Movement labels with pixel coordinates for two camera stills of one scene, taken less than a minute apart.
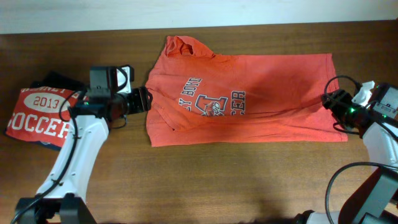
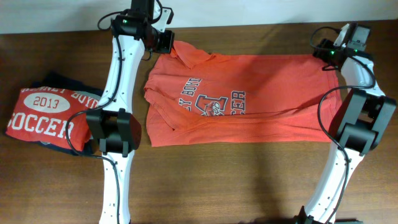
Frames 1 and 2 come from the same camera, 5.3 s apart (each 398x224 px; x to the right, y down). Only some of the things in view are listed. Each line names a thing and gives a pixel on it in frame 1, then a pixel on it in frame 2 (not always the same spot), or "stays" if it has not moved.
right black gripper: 340,99 → 323,50
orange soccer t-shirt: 198,98 stays
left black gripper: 142,102 → 166,45
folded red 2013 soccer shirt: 43,114 stays
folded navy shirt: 54,79 stays
